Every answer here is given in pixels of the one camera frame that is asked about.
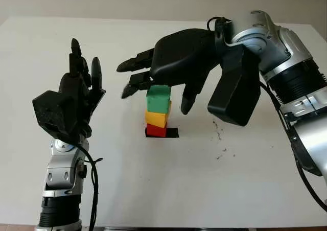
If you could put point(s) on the red wooden block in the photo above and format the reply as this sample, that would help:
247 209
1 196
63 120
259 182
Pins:
155 131

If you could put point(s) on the black tape strip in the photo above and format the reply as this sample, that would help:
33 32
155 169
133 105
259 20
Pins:
172 132

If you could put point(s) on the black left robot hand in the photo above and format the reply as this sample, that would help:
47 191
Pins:
85 98

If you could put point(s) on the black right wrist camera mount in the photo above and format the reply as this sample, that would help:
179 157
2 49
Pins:
235 95

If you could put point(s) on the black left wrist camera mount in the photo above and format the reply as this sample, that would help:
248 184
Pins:
53 111

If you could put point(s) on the green wooden block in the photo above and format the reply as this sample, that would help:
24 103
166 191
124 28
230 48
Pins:
157 99

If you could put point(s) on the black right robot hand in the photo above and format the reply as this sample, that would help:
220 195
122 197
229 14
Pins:
184 57

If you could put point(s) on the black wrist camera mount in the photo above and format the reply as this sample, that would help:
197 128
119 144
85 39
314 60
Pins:
53 111
235 95

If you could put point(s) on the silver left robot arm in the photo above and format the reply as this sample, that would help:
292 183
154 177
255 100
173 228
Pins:
61 174

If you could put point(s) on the yellow wooden block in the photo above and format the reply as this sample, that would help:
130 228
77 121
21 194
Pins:
155 118

